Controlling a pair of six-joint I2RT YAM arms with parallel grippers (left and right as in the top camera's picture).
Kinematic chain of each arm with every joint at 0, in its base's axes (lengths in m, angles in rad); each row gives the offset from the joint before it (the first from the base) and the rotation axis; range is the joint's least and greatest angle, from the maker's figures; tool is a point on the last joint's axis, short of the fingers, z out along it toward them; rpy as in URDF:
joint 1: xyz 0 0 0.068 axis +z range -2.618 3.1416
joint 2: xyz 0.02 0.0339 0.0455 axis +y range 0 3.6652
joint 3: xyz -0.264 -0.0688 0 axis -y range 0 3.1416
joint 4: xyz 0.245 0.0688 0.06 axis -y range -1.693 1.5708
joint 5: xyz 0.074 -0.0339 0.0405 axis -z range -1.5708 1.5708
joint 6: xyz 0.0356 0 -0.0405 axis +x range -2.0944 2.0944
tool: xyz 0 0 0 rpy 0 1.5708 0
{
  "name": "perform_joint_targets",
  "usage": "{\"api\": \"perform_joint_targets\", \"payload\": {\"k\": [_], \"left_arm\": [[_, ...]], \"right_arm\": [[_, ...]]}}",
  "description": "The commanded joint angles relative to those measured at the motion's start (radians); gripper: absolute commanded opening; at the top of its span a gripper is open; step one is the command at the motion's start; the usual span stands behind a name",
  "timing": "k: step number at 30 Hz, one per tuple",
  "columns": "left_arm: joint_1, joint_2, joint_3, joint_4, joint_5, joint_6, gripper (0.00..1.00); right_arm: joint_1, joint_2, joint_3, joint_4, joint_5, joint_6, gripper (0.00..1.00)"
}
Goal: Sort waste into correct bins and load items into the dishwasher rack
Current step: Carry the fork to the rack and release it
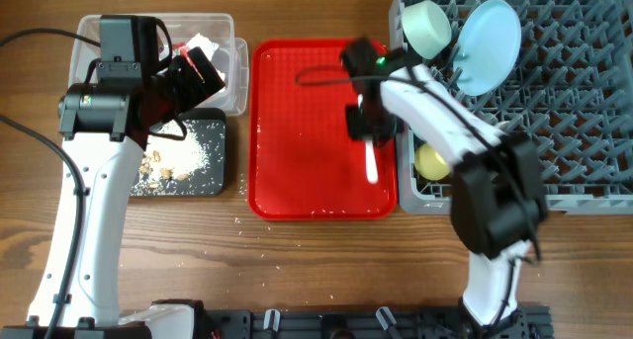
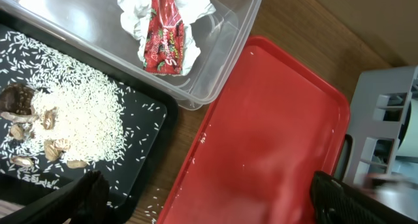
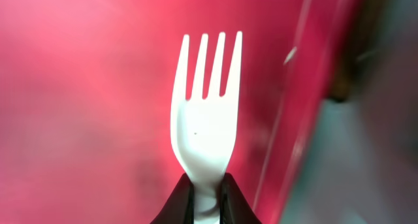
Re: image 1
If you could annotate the clear plastic bin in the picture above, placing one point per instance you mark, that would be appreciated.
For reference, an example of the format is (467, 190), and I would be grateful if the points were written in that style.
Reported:
(229, 56)

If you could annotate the black tray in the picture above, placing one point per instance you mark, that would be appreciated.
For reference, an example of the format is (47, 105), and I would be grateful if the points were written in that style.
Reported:
(207, 151)

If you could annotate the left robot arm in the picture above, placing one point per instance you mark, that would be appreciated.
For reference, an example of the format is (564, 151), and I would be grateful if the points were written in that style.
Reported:
(105, 122)

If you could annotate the red snack wrapper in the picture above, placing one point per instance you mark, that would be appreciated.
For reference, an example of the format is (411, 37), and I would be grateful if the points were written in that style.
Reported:
(181, 49)

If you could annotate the grey dishwasher rack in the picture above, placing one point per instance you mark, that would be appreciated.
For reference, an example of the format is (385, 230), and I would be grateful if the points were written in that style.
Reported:
(570, 90)

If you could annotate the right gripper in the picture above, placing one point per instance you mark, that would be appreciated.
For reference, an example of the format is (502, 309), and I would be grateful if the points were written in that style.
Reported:
(357, 130)

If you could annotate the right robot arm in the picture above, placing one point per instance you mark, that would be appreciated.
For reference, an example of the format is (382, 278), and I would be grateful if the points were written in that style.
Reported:
(498, 198)

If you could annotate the light blue plate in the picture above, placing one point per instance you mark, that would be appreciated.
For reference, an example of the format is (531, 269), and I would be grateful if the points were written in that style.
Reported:
(488, 47)

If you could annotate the red serving tray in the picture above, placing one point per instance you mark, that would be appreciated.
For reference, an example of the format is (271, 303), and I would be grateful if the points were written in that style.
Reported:
(302, 165)

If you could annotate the white plastic fork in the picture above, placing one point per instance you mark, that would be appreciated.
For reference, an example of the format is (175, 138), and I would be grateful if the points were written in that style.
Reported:
(370, 162)

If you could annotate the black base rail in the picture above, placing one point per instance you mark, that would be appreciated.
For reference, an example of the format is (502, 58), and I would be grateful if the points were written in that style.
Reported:
(189, 319)

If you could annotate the yellow cup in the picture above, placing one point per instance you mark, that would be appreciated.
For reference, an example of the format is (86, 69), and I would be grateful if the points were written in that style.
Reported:
(429, 164)

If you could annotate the green bowl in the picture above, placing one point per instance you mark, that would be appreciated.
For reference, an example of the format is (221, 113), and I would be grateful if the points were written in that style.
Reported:
(426, 28)

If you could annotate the rice and food scraps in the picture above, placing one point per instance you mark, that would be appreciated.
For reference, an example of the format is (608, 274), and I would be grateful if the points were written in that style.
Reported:
(173, 156)

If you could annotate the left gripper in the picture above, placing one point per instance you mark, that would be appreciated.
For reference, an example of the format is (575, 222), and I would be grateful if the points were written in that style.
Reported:
(195, 90)

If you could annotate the white napkin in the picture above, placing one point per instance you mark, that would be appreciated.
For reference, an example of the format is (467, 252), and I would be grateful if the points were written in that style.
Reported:
(217, 56)

